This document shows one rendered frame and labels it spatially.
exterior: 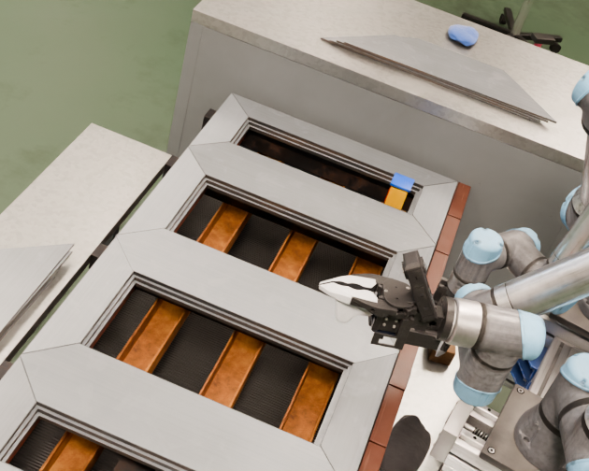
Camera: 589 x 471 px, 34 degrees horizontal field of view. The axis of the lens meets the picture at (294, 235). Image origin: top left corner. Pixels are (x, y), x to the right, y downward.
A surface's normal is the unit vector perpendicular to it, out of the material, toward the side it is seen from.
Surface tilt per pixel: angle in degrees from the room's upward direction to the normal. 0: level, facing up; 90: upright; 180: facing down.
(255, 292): 0
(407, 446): 10
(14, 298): 0
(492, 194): 90
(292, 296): 0
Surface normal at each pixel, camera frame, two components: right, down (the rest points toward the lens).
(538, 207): -0.31, 0.56
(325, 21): 0.23, -0.73
